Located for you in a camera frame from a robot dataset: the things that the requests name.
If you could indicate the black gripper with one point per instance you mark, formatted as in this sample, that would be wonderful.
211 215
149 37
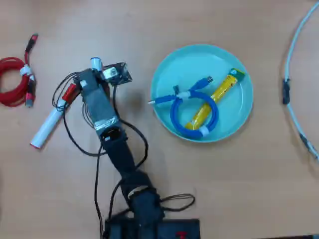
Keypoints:
91 85

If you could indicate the blue and white pen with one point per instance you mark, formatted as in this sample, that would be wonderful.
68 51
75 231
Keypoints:
96 63

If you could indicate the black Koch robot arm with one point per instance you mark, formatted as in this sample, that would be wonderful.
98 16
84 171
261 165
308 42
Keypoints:
119 154

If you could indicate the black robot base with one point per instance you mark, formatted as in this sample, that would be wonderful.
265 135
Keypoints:
174 229

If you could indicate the green bowl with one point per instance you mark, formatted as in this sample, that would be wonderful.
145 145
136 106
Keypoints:
234 74

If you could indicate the red capped white marker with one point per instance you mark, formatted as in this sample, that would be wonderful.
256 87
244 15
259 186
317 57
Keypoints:
48 124

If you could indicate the yellow tube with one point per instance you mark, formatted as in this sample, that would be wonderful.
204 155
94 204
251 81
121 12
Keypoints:
223 90

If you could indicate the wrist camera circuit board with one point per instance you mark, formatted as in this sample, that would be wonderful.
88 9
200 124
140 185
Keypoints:
120 73

